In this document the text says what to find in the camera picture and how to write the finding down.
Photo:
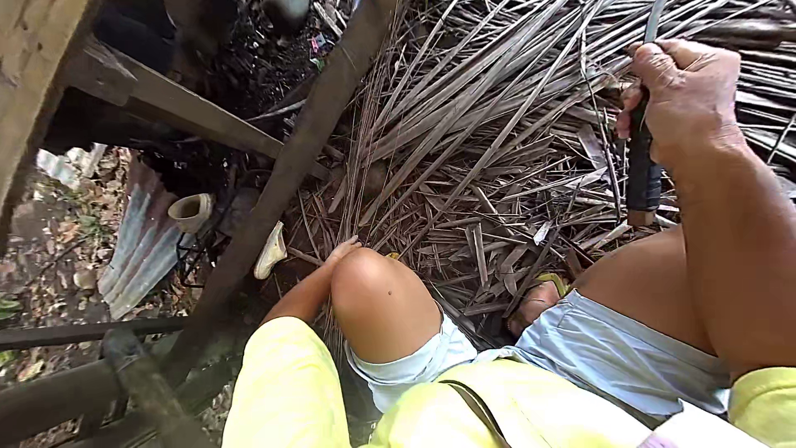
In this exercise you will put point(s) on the person's right fingers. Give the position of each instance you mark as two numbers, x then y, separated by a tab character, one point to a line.
629	101

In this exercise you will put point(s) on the grey round-ended wooden pole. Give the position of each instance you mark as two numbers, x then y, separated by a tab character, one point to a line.
143	386

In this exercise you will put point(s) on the grey rounded container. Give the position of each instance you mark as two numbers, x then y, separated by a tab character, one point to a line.
239	208

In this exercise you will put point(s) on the thick grey wooden log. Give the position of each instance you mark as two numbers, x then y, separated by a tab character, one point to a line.
56	392

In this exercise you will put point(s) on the person's right hand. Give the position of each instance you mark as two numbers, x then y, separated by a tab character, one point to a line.
696	99

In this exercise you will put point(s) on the thick light wooden beam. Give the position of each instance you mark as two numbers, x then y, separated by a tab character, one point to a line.
37	68

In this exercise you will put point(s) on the beige round bucket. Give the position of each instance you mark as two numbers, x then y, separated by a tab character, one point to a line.
189	214

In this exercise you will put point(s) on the person's legs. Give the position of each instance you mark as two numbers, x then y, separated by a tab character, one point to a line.
385	298

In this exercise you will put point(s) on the person's right forearm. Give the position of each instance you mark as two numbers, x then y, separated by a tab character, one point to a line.
740	249

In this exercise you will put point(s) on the corrugated metal sheet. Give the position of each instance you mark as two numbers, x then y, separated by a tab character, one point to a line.
140	242

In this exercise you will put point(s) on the bundle of thin brown sticks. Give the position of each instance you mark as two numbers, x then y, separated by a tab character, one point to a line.
356	186

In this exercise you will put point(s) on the person's body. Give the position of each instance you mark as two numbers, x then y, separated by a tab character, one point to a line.
286	386

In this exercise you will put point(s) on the dark curved wooden post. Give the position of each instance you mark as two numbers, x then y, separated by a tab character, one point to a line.
305	130

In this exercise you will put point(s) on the cream worn shoe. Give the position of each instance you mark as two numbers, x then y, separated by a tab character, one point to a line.
270	253

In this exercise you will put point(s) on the person's left forearm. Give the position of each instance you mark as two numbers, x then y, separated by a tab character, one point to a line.
301	295

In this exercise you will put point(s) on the small pink blue wrapper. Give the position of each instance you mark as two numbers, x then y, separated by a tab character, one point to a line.
318	44

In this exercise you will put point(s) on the brown squared wooden beam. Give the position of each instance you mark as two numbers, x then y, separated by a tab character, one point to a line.
186	107

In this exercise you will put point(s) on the person's right thumb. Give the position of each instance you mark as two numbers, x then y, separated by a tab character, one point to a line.
656	67

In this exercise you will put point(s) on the black metal stand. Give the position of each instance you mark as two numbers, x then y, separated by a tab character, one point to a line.
188	260

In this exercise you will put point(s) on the pile of dried palm fronds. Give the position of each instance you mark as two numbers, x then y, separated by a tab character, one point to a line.
485	130

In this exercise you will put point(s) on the person's left fingers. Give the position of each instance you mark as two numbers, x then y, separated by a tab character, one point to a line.
351	242

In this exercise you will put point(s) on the thin dark wooden rail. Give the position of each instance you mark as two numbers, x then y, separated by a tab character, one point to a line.
74	334

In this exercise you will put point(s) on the person's left hand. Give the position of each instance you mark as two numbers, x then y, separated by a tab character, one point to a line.
337	251

